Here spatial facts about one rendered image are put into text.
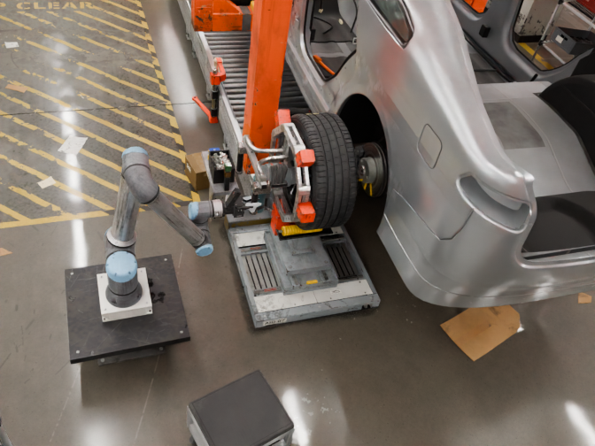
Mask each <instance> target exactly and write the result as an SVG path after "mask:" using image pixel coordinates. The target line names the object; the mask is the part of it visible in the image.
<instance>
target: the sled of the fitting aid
mask: <svg viewBox="0 0 595 446"><path fill-rule="evenodd" d="M264 241H265V244H266V246H267V250H268V253H269V256H270V258H271V261H272V263H273V266H274V270H275V273H276V276H277V278H278V281H279V283H280V286H281V289H282V293H283V295H284V296H286V295H291V294H296V293H303V292H308V291H314V290H319V289H325V288H335V287H336V286H337V283H338V281H339V279H338V277H337V275H336V272H335V269H334V267H333V266H332V264H331V268H330V269H328V270H322V271H316V272H310V273H299V274H293V275H286V273H285V271H284V269H283V266H282V261H281V260H280V257H279V254H278V252H277V249H276V247H275V244H274V240H273V237H272V235H271V233H270V230H266V231H265V233H264Z"/></svg>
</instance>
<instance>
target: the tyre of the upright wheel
mask: <svg viewBox="0 0 595 446"><path fill-rule="evenodd" d="M290 118H291V123H294V125H295V126H296V128H297V129H298V130H299V131H300V132H301V133H302V135H303V136H304V138H305V142H306V145H307V148H308V149H309V150H310V149H313V151H314V156H315V163H314V164H312V172H313V196H312V205H313V208H314V210H315V212H316V213H315V218H314V222H308V223H300V221H299V222H295V224H296V225H297V226H298V227H299V228H300V229H302V230H314V229H322V228H329V227H340V226H342V225H343V224H345V223H346V222H347V221H348V219H349V218H350V217H351V215H352V211H353V208H354V205H355V201H356V195H357V186H358V182H357V180H358V176H357V175H358V173H357V163H356V156H355V151H354V147H353V144H352V139H351V136H350V133H349V131H348V129H347V127H346V125H345V124H344V122H343V121H342V119H341V118H340V117H339V116H337V115H336V114H335V113H333V112H319V113H304V114H294V115H292V116H291V117H290ZM282 188H283V193H284V196H285V198H286V201H287V203H288V205H289V208H290V211H291V213H292V212H293V209H292V207H291V205H290V200H289V198H288V194H287V190H286V187H282Z"/></svg>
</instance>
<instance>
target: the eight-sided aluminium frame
mask: <svg viewBox="0 0 595 446"><path fill-rule="evenodd" d="M290 132H291V133H290ZM291 134H292V135H293V137H295V139H296V142H297V144H296V143H295V141H294V139H293V137H292V135H291ZM271 135H272V136H271V143H270V149H275V143H276V138H278V140H277V146H276V149H280V148H281V147H282V140H283V137H284V136H286V138H287V141H288V143H289V144H290V147H291V150H292V153H293V157H294V166H295V174H296V182H297V193H296V198H295V203H294V208H293V212H292V213H291V211H290V208H289V205H288V203H287V201H286V198H285V196H284V194H283V189H282V188H278V189H276V188H272V197H273V200H274V202H275V205H276V207H277V210H278V212H279V214H280V217H281V220H282V222H299V218H298V216H297V213H296V210H297V206H298V203H301V198H302V196H303V199H302V203H304V202H308V199H309V195H310V188H311V185H310V182H309V174H308V166H307V167H302V169H303V178H304V183H303V184H302V179H301V171H300V167H297V161H296V154H297V153H298V152H299V151H300V150H305V145H304V144H303V142H302V140H301V137H300V135H299V133H298V131H297V129H296V126H295V125H294V123H283V124H281V125H280V126H278V127H277V128H275V129H273V130H272V134H271ZM279 198H281V200H282V205H281V203H280V200H279ZM282 206H283V208H284V210H285V212H286V213H284V210H283V208H282Z"/></svg>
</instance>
